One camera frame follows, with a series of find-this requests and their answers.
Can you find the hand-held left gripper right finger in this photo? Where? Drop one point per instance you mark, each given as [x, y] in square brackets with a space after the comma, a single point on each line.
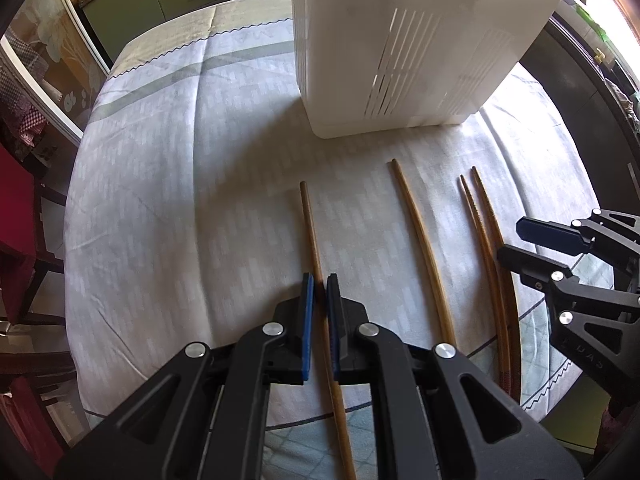
[333, 330]

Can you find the red wooden chair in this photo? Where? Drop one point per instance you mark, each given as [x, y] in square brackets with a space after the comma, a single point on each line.
[20, 240]

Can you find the sliding glass door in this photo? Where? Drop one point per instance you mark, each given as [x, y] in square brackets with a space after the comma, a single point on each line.
[55, 70]

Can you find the grey dish rag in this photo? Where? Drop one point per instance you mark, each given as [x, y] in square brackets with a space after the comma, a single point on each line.
[625, 105]

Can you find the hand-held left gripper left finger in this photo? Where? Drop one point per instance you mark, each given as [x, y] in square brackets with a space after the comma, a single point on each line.
[307, 330]

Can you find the reddish brown chopstick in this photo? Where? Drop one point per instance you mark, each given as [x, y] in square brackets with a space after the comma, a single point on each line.
[487, 210]
[477, 220]

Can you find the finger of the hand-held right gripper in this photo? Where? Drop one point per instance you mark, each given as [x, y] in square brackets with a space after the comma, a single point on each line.
[525, 260]
[550, 235]

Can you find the white plastic utensil holder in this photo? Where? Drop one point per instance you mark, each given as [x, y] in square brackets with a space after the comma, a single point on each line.
[400, 45]

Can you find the red checked apron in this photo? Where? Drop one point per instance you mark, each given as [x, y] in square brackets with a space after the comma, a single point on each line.
[30, 125]

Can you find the light bamboo chopstick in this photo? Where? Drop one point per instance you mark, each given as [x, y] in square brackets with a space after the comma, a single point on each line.
[422, 245]
[309, 230]

